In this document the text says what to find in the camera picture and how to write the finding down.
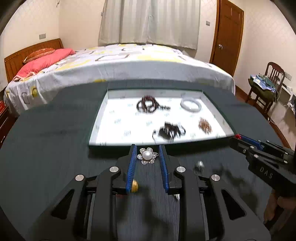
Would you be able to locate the shallow printed cardboard box tray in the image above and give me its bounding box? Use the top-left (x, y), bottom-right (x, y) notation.
top-left (89, 89), bottom-right (235, 147)

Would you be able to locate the black bead necklace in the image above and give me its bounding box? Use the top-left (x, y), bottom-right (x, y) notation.
top-left (153, 121), bottom-right (187, 141)

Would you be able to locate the wooden chair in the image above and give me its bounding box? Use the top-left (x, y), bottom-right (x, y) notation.
top-left (245, 62), bottom-right (286, 114)

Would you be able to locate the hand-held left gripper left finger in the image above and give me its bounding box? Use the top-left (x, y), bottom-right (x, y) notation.
top-left (32, 144), bottom-right (138, 241)

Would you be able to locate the pile of clothes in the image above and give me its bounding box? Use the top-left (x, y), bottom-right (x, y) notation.
top-left (248, 73), bottom-right (278, 101)

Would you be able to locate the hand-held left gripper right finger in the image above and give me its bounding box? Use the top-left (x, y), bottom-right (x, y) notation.
top-left (158, 144), bottom-right (271, 241)

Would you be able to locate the bed with patterned cover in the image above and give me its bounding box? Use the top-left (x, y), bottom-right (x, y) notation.
top-left (3, 43), bottom-right (236, 116)

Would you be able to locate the dark red bead bracelet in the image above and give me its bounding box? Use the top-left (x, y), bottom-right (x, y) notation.
top-left (136, 95), bottom-right (172, 114)

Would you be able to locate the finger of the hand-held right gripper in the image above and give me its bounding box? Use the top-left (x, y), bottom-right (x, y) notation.
top-left (230, 138), bottom-right (263, 159)
top-left (237, 134), bottom-right (290, 155)

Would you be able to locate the orange embroidered pillow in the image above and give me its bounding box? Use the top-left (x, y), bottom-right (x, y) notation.
top-left (22, 47), bottom-right (56, 64)

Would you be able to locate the reddish brown bead ornament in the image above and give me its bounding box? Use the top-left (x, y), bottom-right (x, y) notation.
top-left (198, 117), bottom-right (213, 134)

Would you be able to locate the wooden bed headboard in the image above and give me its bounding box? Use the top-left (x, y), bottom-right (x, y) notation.
top-left (4, 38), bottom-right (64, 83)

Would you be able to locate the white desk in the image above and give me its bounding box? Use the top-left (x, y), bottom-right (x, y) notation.
top-left (270, 85), bottom-right (296, 131)

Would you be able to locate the white striped curtain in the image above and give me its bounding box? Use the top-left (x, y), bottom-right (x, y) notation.
top-left (98, 0), bottom-right (201, 50)

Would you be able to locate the white jade bangle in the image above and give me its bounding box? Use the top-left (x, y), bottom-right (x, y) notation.
top-left (180, 98), bottom-right (202, 113)

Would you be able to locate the dark wooden nightstand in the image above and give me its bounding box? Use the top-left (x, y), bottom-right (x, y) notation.
top-left (0, 99), bottom-right (17, 149)

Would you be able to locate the brown wooden door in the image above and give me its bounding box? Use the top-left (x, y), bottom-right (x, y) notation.
top-left (209, 0), bottom-right (245, 77)

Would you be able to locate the person's right hand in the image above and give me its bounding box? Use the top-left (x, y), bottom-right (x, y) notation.
top-left (264, 191), bottom-right (286, 226)

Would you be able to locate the pearl flower brooch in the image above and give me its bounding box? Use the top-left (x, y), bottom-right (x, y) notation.
top-left (137, 148), bottom-right (159, 165)

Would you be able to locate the pink pillow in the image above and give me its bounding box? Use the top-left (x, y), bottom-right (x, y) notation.
top-left (13, 48), bottom-right (77, 82)

